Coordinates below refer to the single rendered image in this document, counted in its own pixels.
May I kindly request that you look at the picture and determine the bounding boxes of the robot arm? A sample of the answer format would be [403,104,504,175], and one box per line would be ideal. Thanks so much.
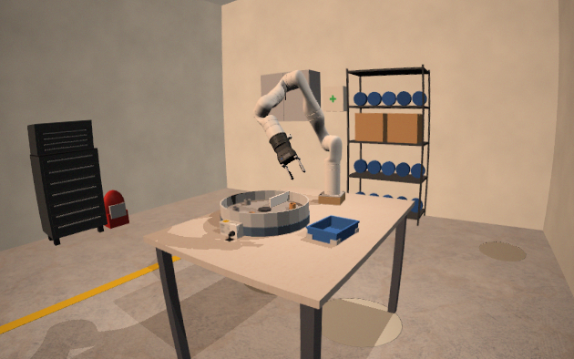
[253,70,343,195]

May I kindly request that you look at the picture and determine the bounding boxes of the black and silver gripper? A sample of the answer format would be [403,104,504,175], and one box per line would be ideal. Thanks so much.
[266,124,306,180]

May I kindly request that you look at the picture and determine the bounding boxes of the blue open crate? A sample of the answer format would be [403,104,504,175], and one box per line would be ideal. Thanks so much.
[306,215,360,246]

